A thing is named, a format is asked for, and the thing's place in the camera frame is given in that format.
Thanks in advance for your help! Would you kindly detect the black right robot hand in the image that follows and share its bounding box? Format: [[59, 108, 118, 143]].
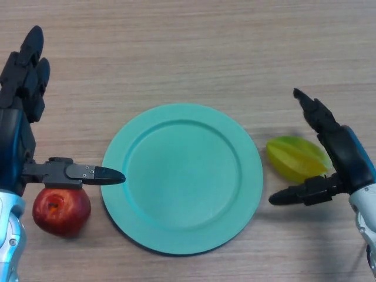
[[268, 88, 376, 207]]

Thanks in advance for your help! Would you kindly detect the green round plate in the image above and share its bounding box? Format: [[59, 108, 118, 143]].
[[100, 103, 264, 257]]

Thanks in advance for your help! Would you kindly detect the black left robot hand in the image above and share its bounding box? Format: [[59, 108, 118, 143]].
[[0, 25, 126, 196]]

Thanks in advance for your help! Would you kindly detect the red apple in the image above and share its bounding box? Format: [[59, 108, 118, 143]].
[[32, 187, 92, 239]]

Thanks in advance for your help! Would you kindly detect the yellow starfruit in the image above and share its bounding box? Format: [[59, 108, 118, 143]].
[[266, 136, 334, 184]]

